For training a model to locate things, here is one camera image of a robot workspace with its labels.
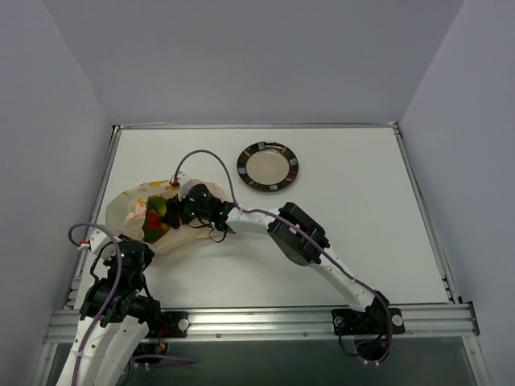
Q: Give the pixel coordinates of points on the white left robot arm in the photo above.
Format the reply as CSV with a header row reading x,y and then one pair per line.
x,y
117,313

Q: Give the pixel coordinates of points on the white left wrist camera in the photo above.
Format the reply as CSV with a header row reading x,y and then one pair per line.
x,y
100,245

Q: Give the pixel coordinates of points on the brown rimmed ceramic plate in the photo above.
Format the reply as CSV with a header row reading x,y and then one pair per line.
x,y
267,167

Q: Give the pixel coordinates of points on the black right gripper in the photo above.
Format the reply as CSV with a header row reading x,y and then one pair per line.
x,y
177,213

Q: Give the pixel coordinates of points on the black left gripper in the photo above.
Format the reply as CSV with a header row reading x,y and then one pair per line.
x,y
142,254

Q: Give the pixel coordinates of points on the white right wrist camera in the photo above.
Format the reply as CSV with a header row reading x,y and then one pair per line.
x,y
183,183

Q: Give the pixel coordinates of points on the green orange fake mango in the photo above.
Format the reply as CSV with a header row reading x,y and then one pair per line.
x,y
158,205

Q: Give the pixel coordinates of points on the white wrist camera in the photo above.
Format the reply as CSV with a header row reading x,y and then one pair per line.
x,y
100,245
183,183

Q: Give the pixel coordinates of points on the red fake cherry bunch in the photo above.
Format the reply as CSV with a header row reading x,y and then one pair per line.
x,y
153,227

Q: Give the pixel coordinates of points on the aluminium front frame rail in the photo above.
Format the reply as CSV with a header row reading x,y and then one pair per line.
x,y
315,323

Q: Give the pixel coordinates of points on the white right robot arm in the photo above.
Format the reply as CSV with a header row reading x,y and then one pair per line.
x,y
300,238

